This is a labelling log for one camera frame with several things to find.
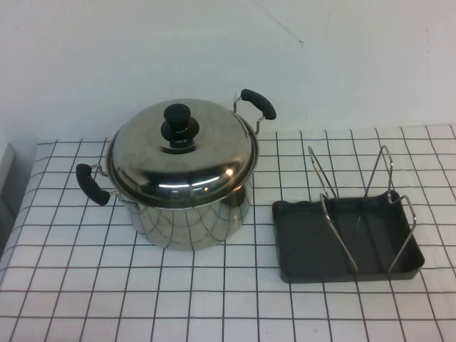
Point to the stainless steel lid black knob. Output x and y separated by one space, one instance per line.
149 153

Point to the black plastic drip tray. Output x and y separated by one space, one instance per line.
306 242

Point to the white black-grid tablecloth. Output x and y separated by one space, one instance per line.
107 285

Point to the grey box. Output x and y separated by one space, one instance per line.
5 178

